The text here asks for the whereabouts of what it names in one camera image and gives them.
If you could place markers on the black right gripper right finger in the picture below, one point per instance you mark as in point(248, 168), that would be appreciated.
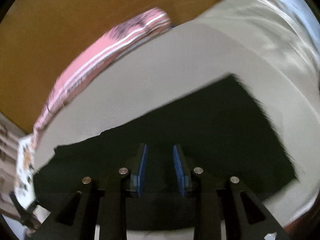
point(223, 207)

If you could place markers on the pink striped long pillow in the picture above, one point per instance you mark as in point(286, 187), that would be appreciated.
point(92, 61)

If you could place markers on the beige curtain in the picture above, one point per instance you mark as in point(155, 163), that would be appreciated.
point(10, 135)

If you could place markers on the grey mesh bed mat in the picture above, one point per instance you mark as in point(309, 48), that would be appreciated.
point(270, 46)

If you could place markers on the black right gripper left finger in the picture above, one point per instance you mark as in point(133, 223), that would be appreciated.
point(93, 209)

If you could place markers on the wooden headboard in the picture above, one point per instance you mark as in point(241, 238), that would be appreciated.
point(40, 38)

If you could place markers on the white floral pillow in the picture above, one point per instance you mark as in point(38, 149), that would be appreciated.
point(24, 188)

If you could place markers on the black pants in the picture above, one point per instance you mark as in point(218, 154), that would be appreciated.
point(221, 127)

